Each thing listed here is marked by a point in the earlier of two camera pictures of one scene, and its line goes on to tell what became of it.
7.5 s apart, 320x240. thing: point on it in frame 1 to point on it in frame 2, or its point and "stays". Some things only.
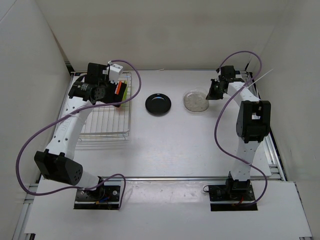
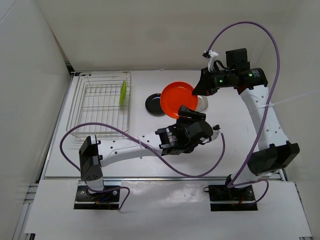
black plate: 158,104 stays
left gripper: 114,98 to 184,110
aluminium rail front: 181,179 stays
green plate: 125,96 stays
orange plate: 118,88 to 175,94
